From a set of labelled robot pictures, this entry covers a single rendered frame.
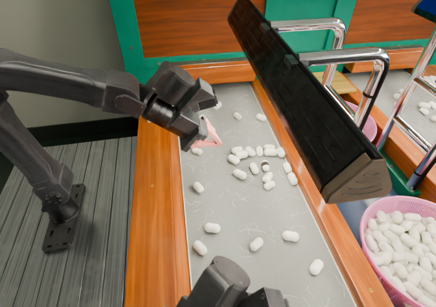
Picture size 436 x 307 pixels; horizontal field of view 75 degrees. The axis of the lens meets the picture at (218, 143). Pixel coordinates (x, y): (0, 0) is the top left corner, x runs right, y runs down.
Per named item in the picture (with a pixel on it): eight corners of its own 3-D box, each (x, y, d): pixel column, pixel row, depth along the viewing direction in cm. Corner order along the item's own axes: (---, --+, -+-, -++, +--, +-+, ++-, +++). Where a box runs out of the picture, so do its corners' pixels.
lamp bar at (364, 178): (325, 207, 33) (343, 163, 28) (226, 22, 78) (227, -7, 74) (388, 198, 34) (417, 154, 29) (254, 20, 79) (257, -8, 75)
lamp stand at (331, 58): (263, 224, 72) (294, 60, 43) (244, 167, 87) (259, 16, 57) (332, 213, 75) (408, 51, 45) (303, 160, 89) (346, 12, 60)
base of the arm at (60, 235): (76, 166, 77) (49, 169, 76) (61, 230, 63) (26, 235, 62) (85, 185, 83) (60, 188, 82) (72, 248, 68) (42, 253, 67)
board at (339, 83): (268, 100, 99) (268, 97, 98) (257, 79, 110) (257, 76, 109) (356, 92, 103) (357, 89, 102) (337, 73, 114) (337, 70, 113)
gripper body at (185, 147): (200, 108, 68) (175, 93, 64) (205, 135, 60) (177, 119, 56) (184, 126, 70) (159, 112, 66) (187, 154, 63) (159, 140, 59)
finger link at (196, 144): (226, 123, 71) (196, 106, 67) (231, 142, 66) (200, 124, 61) (209, 141, 74) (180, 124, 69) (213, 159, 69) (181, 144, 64)
